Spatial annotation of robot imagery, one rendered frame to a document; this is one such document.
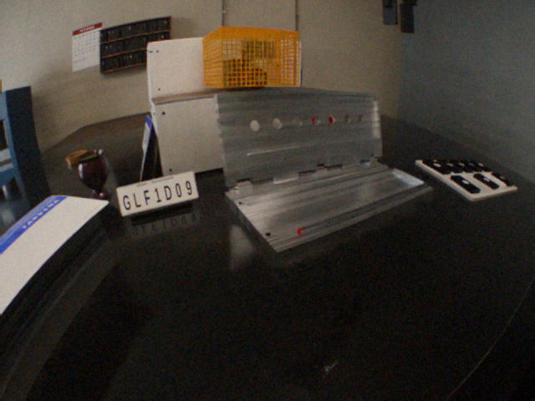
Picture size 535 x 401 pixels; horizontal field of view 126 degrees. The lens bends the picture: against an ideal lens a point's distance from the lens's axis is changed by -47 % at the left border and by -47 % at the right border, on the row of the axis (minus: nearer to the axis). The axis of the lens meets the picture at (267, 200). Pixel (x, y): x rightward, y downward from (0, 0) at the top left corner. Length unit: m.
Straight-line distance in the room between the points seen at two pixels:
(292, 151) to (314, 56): 2.14
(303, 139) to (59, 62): 2.32
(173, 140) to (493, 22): 2.83
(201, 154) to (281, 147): 0.21
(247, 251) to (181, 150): 0.33
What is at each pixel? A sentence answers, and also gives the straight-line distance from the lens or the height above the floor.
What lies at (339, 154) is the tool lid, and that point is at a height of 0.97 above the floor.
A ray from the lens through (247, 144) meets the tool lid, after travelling 0.49.
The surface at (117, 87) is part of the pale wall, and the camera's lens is 2.32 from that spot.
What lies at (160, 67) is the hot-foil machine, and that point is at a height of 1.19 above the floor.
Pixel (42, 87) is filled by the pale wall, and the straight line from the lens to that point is 2.64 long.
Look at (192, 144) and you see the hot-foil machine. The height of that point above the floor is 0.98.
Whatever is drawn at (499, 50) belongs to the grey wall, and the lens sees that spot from 2.79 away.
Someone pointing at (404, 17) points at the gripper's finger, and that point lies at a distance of 0.57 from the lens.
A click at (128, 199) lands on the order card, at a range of 0.51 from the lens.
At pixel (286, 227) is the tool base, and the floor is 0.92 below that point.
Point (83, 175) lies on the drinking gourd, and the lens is 0.61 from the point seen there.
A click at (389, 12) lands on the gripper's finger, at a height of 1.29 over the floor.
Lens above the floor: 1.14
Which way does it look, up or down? 29 degrees down
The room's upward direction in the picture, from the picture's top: straight up
